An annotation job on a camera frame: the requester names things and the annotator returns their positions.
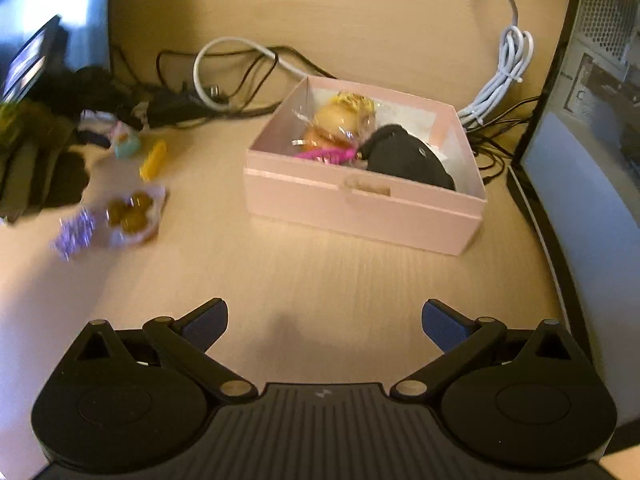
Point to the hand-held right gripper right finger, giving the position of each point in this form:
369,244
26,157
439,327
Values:
445,322

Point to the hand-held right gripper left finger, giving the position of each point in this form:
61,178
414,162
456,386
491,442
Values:
202,322

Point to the pink cardboard box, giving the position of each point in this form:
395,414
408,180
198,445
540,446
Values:
360,210

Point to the black cloth pouch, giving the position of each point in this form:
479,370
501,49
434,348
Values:
407,157

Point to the pink plastic basket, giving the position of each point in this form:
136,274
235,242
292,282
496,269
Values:
325,154

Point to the clear packet of orange bread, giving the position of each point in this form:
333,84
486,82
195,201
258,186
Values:
340,115

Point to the person's left hand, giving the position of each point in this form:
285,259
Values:
35,170

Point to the packet of brown balls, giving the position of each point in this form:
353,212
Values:
132,212

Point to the purple frilly trinket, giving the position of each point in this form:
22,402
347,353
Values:
75,235

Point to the yellow plastic block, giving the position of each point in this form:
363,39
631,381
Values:
153,160

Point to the black curved monitor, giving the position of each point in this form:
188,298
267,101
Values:
585,200

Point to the green and pink round toy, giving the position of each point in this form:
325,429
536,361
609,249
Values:
126,141

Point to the black power adapter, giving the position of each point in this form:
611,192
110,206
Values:
172,105

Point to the black flat monitor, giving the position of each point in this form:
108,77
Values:
30,62

